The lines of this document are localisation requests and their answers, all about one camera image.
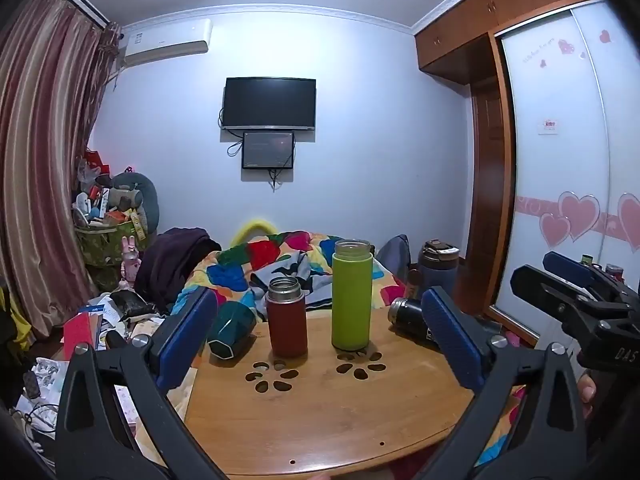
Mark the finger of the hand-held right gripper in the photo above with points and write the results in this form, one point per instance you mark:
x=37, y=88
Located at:
x=572, y=267
x=542, y=290

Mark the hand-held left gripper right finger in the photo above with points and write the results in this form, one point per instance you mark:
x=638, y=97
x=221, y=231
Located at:
x=450, y=342

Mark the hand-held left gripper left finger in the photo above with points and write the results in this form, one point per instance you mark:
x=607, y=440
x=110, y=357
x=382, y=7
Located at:
x=184, y=342

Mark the black steel cup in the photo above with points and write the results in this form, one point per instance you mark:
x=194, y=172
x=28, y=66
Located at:
x=409, y=316

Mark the teal faceted cup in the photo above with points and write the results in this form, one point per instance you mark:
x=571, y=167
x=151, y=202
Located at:
x=234, y=327

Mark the red steel cup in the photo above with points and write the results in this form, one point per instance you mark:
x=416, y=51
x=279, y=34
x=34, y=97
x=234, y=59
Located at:
x=287, y=322

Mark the green tall cup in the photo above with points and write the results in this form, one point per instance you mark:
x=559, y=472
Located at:
x=351, y=300

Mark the person's right hand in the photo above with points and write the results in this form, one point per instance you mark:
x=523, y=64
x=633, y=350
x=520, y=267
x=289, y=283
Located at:
x=588, y=389

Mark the small brown bottle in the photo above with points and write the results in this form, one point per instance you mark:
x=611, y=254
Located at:
x=413, y=282

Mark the grey-blue large bottle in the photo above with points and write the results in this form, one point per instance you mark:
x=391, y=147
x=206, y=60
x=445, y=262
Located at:
x=439, y=266

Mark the dark purple cloth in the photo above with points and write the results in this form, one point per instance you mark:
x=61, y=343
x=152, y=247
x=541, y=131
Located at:
x=172, y=262

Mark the pile of papers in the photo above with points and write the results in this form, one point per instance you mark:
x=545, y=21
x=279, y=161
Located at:
x=107, y=312

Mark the pink bunny toy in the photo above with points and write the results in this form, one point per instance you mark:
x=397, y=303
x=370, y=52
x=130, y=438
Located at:
x=130, y=259

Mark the grey-blue cloth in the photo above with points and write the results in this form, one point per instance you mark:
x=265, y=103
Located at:
x=395, y=255

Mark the red box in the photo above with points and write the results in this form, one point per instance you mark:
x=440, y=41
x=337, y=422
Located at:
x=79, y=330

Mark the white heart-print sliding door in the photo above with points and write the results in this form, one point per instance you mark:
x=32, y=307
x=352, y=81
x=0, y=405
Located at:
x=560, y=160

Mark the green storage basket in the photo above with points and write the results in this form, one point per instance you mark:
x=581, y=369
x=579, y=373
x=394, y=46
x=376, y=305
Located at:
x=107, y=247

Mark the colourful patterned blanket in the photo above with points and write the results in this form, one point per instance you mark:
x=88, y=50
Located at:
x=280, y=265

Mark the yellow curved tube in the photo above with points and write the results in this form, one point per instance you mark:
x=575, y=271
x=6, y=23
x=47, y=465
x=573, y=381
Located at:
x=252, y=227

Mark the grey plush toy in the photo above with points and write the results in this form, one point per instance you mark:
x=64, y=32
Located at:
x=137, y=192

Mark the wooden wardrobe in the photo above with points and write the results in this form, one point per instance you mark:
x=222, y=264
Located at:
x=477, y=110

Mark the striped red curtain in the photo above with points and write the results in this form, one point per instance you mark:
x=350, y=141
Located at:
x=47, y=160

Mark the white air conditioner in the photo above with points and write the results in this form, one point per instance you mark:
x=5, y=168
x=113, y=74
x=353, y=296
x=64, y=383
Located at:
x=166, y=42

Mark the small black wall monitor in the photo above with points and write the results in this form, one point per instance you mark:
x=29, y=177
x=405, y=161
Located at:
x=268, y=149

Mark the black wall television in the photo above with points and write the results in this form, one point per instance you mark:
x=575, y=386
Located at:
x=269, y=103

